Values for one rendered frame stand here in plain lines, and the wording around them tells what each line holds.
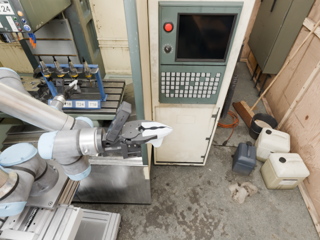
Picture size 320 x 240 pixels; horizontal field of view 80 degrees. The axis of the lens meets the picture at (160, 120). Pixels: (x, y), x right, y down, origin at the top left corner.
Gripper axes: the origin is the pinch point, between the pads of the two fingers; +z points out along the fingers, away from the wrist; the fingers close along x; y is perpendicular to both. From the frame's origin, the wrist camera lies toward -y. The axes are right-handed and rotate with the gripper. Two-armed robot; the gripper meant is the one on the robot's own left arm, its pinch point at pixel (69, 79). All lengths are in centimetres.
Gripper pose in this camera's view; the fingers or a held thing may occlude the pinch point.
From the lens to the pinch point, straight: 161.1
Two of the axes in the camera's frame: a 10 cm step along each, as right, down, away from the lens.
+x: 10.0, 0.2, -0.2
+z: 0.3, -7.3, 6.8
